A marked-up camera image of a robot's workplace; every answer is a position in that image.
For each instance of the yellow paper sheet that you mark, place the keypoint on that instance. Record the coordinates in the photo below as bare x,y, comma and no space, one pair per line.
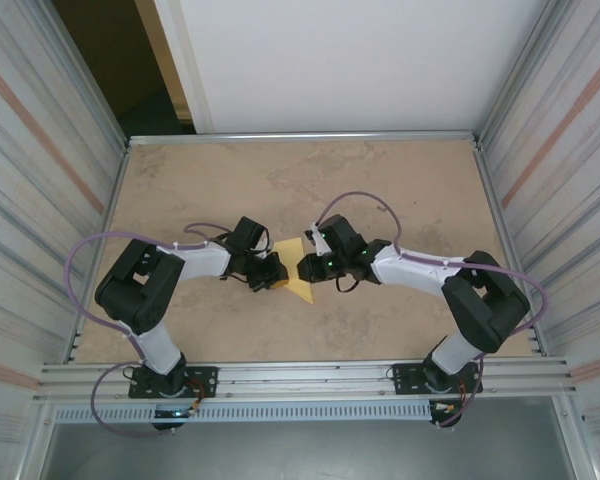
290,250

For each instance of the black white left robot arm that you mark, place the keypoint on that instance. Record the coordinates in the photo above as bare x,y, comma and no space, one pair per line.
135,295

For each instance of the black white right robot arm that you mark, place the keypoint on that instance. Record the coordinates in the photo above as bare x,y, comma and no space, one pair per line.
485,310

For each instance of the grey metal sheet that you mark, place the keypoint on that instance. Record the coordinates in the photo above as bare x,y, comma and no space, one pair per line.
305,455

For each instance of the black electronics board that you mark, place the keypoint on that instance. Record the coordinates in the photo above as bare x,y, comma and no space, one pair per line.
442,412
172,414

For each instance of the white board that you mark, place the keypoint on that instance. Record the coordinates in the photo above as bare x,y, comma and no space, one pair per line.
355,65

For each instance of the translucent corrugated panel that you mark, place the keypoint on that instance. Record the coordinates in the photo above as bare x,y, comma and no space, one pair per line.
25,175
575,175

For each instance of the wide aluminium frame rail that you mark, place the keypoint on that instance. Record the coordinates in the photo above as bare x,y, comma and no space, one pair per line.
305,375

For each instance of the thin aluminium frame rail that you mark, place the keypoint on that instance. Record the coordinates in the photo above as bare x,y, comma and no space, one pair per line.
305,138

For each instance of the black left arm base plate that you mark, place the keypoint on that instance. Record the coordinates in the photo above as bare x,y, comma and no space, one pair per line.
205,377

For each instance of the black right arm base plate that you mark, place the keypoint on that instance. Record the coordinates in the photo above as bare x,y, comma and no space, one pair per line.
405,375

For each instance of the aluminium side rail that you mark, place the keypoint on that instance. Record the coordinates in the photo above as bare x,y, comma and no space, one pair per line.
109,220
495,202

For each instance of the aluminium frame post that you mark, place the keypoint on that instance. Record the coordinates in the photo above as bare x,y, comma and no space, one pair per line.
517,75
87,75

